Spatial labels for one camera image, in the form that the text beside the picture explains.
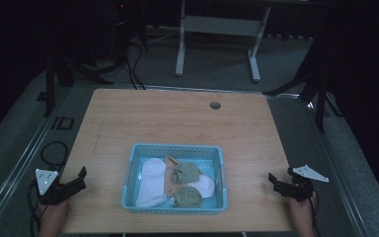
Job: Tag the green sock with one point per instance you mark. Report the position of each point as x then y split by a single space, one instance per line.
186 173
188 197

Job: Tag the dark equipment tower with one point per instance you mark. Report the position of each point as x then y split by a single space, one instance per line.
125 26

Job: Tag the green plush toy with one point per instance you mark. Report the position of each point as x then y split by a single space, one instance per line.
171 186

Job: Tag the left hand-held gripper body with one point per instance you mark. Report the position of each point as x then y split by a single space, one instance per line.
47 192

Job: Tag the person's left hand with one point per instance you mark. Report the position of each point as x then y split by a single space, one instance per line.
53 214

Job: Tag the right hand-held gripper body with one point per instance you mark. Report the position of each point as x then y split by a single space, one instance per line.
298 189

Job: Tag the short white sock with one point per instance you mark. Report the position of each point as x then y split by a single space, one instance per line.
206 187

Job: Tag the person's right hand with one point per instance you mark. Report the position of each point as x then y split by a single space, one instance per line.
302 212

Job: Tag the blue plastic basket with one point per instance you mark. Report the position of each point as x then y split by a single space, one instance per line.
177 151

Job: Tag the long white sock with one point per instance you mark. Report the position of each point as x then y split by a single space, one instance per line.
152 184

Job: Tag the white desk frame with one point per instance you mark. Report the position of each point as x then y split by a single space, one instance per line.
222 25

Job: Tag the black metal stand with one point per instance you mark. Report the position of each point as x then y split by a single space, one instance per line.
320 105
50 89

